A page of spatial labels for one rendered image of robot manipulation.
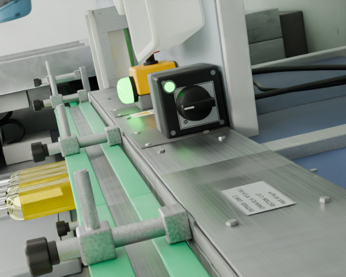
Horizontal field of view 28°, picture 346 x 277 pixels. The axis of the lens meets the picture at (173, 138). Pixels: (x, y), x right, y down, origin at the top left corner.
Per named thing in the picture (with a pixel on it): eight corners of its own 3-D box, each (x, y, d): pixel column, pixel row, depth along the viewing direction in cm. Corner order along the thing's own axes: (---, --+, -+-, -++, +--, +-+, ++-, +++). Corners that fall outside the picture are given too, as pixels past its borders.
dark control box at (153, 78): (216, 117, 96) (157, 131, 94) (205, 61, 94) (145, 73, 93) (232, 126, 88) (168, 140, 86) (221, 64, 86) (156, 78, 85)
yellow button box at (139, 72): (176, 97, 122) (135, 106, 121) (168, 56, 121) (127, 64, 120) (185, 101, 115) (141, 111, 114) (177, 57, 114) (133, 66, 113)
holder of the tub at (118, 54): (139, 109, 182) (110, 116, 180) (118, 5, 176) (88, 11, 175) (149, 118, 165) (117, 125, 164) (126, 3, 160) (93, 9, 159)
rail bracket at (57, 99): (96, 138, 162) (43, 150, 160) (81, 68, 159) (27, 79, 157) (97, 140, 159) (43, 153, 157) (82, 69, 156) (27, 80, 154)
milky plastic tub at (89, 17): (133, 90, 181) (100, 97, 179) (116, 5, 176) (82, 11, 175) (143, 97, 164) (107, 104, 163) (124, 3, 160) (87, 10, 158)
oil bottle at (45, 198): (116, 192, 139) (10, 217, 135) (111, 165, 138) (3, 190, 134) (120, 199, 133) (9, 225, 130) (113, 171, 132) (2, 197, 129)
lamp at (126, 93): (135, 100, 120) (118, 104, 119) (130, 75, 119) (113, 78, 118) (139, 103, 115) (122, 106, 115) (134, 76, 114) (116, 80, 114)
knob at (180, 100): (213, 116, 87) (220, 120, 84) (179, 123, 86) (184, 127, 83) (207, 81, 86) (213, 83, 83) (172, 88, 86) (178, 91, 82)
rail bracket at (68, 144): (122, 139, 103) (33, 160, 101) (112, 92, 101) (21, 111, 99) (126, 144, 99) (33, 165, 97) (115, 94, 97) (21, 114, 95)
